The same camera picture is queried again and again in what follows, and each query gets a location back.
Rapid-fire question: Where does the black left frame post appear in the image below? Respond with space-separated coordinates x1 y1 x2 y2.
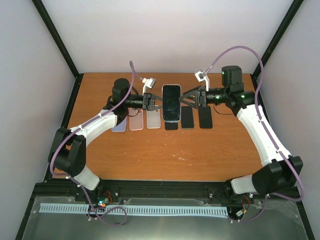
32 0 83 80

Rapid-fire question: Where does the black phone from lilac case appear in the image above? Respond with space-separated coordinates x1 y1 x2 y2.
198 106 213 129

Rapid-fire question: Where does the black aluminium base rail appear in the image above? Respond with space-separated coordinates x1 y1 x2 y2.
32 178 300 208

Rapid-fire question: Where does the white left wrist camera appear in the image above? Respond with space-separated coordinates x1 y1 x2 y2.
142 77 156 95

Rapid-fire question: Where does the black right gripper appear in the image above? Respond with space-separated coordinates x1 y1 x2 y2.
178 85 228 110

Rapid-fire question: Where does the black right frame post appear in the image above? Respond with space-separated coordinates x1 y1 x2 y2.
251 0 305 81

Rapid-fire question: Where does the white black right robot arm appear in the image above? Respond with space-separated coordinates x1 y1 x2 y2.
179 65 303 196

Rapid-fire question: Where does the cream white phone case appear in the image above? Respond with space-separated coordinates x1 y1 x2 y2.
146 109 161 129

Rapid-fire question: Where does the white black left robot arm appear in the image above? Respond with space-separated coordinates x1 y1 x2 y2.
48 78 162 202

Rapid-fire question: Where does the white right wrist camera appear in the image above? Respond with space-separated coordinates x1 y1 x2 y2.
194 70 210 92

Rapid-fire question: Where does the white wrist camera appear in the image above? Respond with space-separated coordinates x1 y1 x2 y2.
142 77 156 95
194 70 210 92

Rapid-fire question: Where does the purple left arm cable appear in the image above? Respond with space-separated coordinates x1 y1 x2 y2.
49 60 145 226

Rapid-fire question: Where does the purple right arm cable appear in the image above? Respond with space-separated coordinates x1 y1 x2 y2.
204 46 306 224

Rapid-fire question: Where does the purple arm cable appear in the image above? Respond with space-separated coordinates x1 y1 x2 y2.
204 46 306 224
49 60 145 226

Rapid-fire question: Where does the dark green phone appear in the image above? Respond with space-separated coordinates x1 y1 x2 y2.
181 106 195 129

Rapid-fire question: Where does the black frame post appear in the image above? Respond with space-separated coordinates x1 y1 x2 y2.
251 0 305 81
32 0 83 80

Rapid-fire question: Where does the light blue slotted cable duct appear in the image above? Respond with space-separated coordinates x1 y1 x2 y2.
38 203 229 218

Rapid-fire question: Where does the clear transparent phone case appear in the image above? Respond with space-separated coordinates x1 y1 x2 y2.
161 84 182 123

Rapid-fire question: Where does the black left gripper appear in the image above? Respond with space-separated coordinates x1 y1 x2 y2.
123 92 169 111

